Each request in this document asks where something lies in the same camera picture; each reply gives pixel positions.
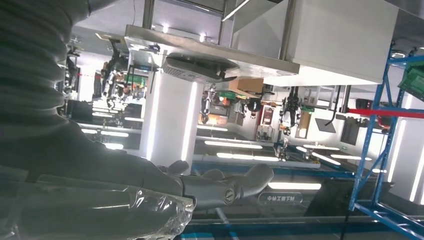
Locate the blue metal shelf rack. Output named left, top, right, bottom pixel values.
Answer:
left=349, top=43, right=424, bottom=240

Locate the glass sign white lettering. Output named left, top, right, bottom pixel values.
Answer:
left=258, top=192, right=304, bottom=206

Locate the white square pillar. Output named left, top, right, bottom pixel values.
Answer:
left=139, top=71, right=204, bottom=175

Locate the cardboard box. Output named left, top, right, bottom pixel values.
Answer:
left=228, top=76, right=265, bottom=99

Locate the white panel cabinet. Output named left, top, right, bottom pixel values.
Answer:
left=231, top=0, right=400, bottom=85

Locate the grey flat office device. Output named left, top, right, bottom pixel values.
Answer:
left=161, top=52, right=240, bottom=84

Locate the stainless steel table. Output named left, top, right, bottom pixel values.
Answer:
left=124, top=0, right=301, bottom=78

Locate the long bright ceiling light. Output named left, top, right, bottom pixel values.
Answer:
left=204, top=140, right=264, bottom=150
left=216, top=152, right=280, bottom=162
left=267, top=182, right=322, bottom=191

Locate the black humanoid robot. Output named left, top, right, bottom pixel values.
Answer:
left=279, top=86, right=303, bottom=137

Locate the green plastic crate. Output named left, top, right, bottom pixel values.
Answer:
left=397, top=64, right=424, bottom=102

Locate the red barrier belt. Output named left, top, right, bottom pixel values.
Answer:
left=347, top=108, right=424, bottom=119

